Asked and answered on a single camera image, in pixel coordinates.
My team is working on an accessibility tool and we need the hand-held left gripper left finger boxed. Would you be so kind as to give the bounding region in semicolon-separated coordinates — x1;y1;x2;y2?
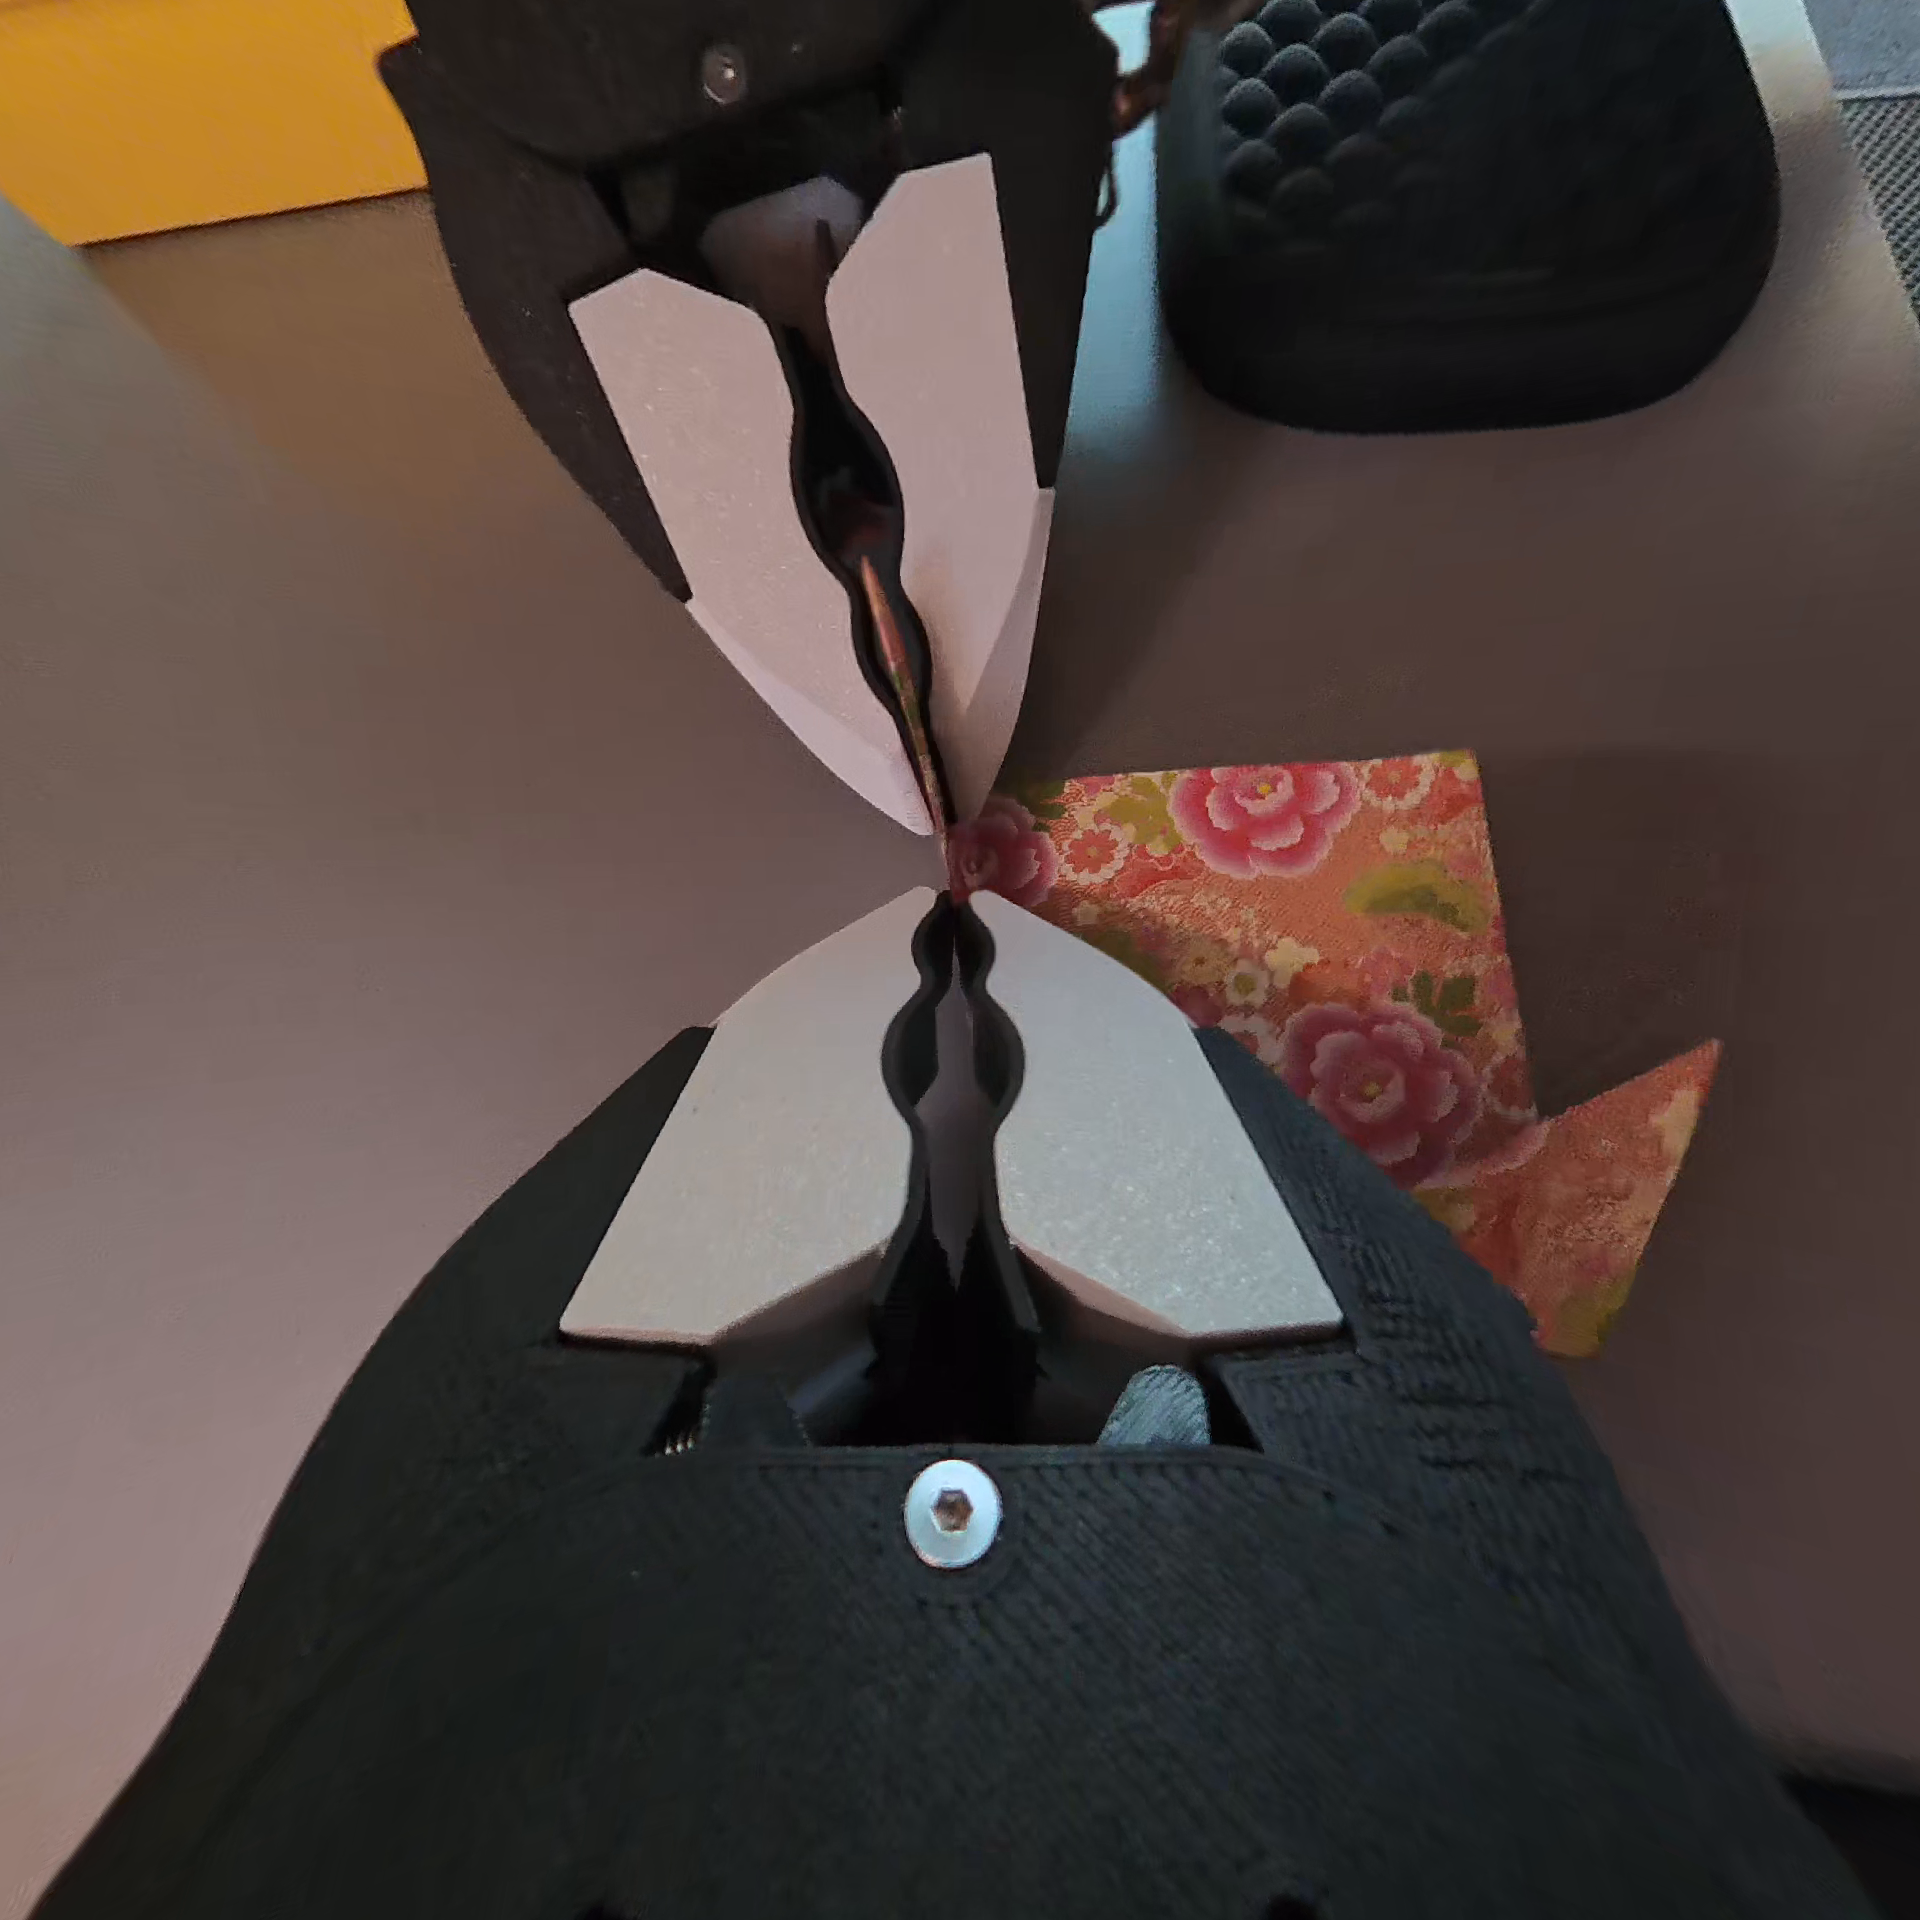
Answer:
550;892;962;1353

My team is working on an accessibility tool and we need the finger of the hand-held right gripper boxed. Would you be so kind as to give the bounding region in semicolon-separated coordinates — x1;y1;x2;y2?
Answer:
825;148;1059;831
567;266;936;841

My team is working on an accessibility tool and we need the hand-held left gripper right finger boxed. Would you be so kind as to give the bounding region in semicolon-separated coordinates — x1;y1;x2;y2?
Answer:
955;892;1349;1346

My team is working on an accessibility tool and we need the black textured armrest pad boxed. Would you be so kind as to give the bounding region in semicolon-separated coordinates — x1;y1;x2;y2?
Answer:
1161;0;1781;438

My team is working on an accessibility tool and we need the floral origami paper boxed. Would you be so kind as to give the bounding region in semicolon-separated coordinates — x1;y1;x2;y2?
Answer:
850;549;1734;1364

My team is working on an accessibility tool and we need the yellow box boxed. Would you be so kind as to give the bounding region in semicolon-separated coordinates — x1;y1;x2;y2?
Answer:
0;0;426;246

